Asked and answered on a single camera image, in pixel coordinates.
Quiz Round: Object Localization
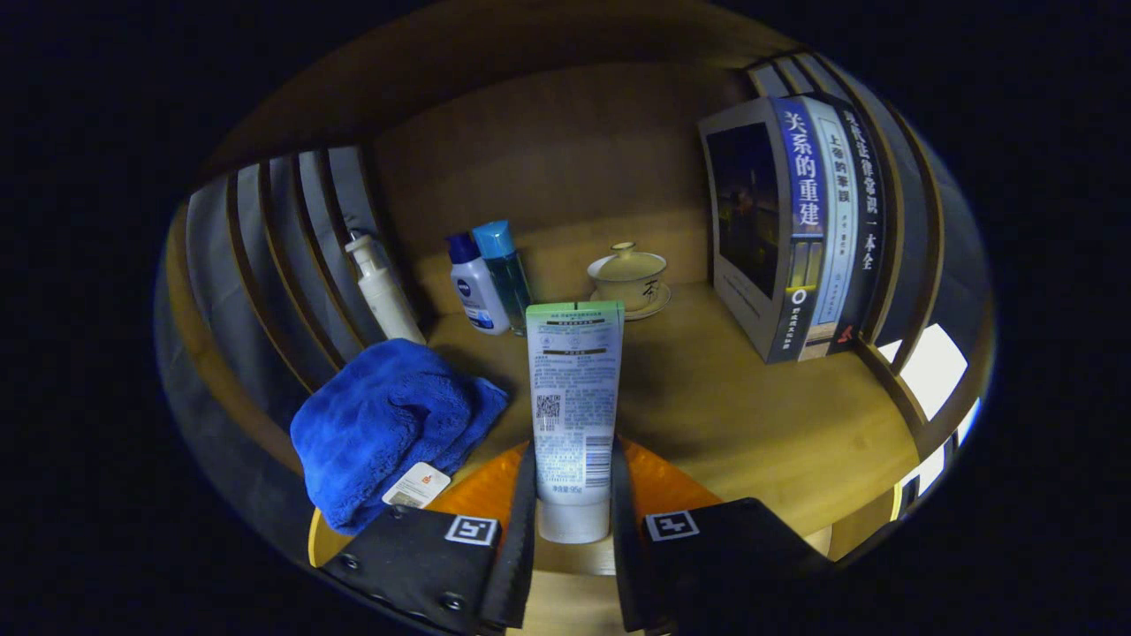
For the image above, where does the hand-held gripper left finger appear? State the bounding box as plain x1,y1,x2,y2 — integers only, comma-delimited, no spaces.
320,440,538,635

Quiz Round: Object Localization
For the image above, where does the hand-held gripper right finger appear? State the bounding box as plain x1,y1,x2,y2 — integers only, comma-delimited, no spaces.
610,437,831,635

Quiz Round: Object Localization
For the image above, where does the white facial cleanser tube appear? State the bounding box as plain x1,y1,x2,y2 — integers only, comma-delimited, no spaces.
526,300,626,544

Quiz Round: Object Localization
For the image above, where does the wooden countertop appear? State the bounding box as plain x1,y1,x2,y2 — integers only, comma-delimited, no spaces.
307,281,922,575

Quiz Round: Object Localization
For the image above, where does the brown wooden cabinet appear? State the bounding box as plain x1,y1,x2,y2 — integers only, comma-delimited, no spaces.
163,4,995,566

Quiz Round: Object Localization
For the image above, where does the blue folded towel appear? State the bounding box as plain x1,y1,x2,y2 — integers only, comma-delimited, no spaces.
290,338,511,536

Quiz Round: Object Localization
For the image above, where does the beige saucer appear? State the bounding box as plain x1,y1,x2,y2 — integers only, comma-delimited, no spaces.
590,283,672,322

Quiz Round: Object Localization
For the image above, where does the white bottle with blue cap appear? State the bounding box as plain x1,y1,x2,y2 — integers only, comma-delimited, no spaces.
445,231,512,336

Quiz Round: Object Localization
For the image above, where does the teal transparent bottle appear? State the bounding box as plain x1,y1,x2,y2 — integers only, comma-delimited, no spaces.
471,220,534,337

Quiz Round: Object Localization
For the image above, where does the beige lidded teacup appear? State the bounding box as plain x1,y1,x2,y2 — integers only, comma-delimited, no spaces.
588,242,668,312

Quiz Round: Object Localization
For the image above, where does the white pump bottle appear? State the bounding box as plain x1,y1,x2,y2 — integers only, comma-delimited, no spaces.
345,231,427,345

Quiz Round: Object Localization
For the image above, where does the book with blue spine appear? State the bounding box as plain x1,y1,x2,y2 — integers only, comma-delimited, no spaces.
698,95,831,365

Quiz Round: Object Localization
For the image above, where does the book with pale spine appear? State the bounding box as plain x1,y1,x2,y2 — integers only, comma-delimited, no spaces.
808,95,860,359

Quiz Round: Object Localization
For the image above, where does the book with black spine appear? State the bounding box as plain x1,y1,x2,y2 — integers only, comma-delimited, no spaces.
839,99,887,354

